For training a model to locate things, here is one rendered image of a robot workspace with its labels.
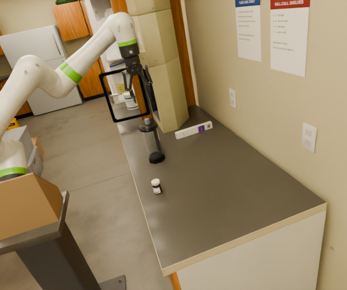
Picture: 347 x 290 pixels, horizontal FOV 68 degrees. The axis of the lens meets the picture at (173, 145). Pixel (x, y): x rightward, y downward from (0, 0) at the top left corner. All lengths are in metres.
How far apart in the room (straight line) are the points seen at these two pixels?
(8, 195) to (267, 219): 1.08
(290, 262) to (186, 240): 0.51
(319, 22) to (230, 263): 0.92
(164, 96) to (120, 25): 0.64
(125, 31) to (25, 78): 0.48
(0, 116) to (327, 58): 1.28
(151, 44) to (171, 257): 1.21
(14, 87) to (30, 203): 0.51
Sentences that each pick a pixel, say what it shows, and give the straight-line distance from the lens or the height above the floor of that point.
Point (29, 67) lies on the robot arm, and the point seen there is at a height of 1.61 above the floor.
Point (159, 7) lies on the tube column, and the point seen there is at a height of 1.73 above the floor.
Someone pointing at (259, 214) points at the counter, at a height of 0.94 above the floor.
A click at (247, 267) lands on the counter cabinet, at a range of 1.20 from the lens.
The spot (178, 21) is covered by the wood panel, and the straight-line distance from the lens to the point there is 2.12.
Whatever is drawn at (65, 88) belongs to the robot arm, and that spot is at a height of 1.47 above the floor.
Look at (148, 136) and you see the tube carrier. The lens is 1.44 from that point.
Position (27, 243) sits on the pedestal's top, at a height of 0.92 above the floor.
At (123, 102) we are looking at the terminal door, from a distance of 2.07.
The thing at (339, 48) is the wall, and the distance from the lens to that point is 1.00.
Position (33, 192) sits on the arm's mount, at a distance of 1.30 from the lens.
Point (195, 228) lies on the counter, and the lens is 1.09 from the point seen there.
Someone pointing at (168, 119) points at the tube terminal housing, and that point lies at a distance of 1.82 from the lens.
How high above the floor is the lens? 1.74
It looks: 28 degrees down
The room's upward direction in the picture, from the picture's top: 12 degrees counter-clockwise
